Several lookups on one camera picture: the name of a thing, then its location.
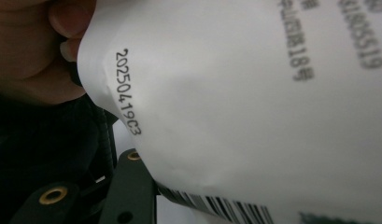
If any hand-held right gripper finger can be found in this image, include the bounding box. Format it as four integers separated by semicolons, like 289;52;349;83
99;148;159;224

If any white paper sheet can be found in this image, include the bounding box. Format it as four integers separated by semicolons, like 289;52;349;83
112;119;211;224

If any white blue-striped pouch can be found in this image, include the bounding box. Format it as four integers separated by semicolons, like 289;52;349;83
76;0;382;224

